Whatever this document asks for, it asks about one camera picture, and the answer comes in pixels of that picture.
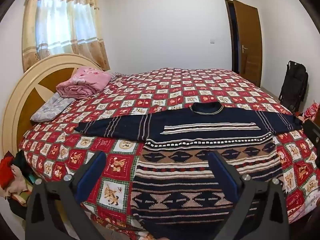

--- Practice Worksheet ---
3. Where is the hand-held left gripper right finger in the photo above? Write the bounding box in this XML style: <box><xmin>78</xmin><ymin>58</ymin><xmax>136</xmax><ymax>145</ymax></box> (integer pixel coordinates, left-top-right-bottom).
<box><xmin>208</xmin><ymin>151</ymin><xmax>290</xmax><ymax>240</ymax></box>

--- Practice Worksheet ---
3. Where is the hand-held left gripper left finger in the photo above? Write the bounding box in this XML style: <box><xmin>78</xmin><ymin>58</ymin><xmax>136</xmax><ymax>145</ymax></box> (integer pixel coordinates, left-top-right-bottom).
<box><xmin>25</xmin><ymin>151</ymin><xmax>108</xmax><ymax>240</ymax></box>

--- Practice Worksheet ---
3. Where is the navy patterned knit sweater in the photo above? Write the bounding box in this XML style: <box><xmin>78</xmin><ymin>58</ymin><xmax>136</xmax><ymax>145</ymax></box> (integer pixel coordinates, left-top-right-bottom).
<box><xmin>74</xmin><ymin>102</ymin><xmax>304</xmax><ymax>233</ymax></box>

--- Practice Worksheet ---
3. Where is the pile of mixed clothes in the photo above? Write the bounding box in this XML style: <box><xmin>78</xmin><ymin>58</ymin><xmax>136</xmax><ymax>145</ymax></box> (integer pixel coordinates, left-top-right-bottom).
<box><xmin>0</xmin><ymin>151</ymin><xmax>35</xmax><ymax>205</ymax></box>

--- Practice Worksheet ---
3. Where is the red plaid cloth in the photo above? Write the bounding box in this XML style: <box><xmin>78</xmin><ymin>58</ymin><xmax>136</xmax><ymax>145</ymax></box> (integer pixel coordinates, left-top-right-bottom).
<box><xmin>299</xmin><ymin>100</ymin><xmax>320</xmax><ymax>123</ymax></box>

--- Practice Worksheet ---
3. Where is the black backpack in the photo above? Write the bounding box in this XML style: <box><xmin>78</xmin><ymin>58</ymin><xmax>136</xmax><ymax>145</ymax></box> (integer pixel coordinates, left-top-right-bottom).
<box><xmin>278</xmin><ymin>60</ymin><xmax>309</xmax><ymax>113</ymax></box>

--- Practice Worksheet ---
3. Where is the grey floral pillow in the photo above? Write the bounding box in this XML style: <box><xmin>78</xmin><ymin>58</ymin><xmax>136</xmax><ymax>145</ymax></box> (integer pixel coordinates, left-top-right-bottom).
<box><xmin>30</xmin><ymin>94</ymin><xmax>77</xmax><ymax>123</ymax></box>

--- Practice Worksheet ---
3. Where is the pink folded blanket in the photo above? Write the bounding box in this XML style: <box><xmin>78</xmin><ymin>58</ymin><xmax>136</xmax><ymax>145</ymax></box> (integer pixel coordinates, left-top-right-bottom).
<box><xmin>55</xmin><ymin>67</ymin><xmax>112</xmax><ymax>99</ymax></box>

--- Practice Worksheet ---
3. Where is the red patchwork bear bedspread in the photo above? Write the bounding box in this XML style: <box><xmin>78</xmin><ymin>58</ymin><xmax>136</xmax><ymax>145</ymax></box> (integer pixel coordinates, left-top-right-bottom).
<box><xmin>19</xmin><ymin>67</ymin><xmax>320</xmax><ymax>230</ymax></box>

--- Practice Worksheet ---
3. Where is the cream and brown headboard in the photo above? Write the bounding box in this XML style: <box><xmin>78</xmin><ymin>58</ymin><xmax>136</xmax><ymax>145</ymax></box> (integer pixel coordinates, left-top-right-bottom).
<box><xmin>2</xmin><ymin>54</ymin><xmax>105</xmax><ymax>155</ymax></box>

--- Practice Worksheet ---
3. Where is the brown wooden door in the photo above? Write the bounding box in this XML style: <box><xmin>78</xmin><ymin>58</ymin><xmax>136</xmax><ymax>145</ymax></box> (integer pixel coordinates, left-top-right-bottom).
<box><xmin>224</xmin><ymin>0</ymin><xmax>263</xmax><ymax>88</ymax></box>

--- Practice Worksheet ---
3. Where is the beige floral curtain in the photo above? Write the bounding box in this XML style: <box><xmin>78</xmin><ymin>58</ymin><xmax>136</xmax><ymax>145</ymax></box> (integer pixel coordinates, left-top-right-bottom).
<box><xmin>22</xmin><ymin>0</ymin><xmax>110</xmax><ymax>72</ymax></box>

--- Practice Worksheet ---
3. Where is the white sheer curtain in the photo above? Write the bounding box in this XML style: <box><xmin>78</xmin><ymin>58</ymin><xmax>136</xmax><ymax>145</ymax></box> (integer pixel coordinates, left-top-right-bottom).
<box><xmin>35</xmin><ymin>0</ymin><xmax>94</xmax><ymax>55</ymax></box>

